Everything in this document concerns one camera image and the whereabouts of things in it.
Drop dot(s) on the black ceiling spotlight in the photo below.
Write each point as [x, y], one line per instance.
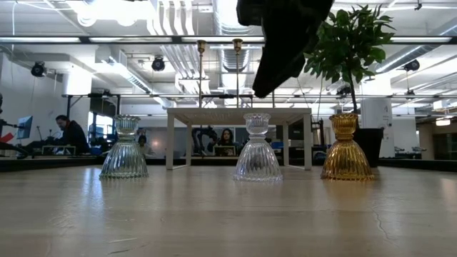
[412, 65]
[158, 64]
[38, 69]
[343, 91]

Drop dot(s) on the white perforated metal shelf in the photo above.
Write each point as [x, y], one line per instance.
[235, 116]

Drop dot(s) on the person behind laptop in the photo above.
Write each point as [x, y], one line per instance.
[226, 137]

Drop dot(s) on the white room column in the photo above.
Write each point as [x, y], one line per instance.
[378, 114]

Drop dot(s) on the small distant person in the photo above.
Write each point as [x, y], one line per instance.
[143, 142]

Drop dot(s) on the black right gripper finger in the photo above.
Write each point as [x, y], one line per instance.
[282, 64]

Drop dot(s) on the green plant in black pot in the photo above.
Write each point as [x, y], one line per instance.
[357, 46]

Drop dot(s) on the person at side desk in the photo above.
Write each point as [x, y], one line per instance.
[73, 137]

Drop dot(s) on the dark laptop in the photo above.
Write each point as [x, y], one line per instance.
[224, 151]

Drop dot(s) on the black light bar beam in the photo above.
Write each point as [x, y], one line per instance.
[85, 39]

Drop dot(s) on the glowing wall lamp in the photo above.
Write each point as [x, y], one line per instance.
[442, 122]

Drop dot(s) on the round silver ventilation duct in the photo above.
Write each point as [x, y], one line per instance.
[225, 21]

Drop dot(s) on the blue computer monitor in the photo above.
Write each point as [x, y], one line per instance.
[25, 126]

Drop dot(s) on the green ribbed glass candle holder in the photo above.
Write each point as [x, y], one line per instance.
[124, 160]

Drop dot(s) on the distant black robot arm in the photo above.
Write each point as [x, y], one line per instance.
[200, 135]

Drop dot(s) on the blue bin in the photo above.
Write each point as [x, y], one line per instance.
[277, 145]

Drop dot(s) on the black aluminium table frame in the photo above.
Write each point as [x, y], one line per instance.
[53, 164]

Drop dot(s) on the clear ribbed glass candle holder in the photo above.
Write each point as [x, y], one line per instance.
[257, 160]

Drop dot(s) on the amber ribbed glass candle holder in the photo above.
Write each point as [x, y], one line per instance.
[345, 160]

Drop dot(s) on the red flat part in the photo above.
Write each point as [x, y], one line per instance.
[6, 137]

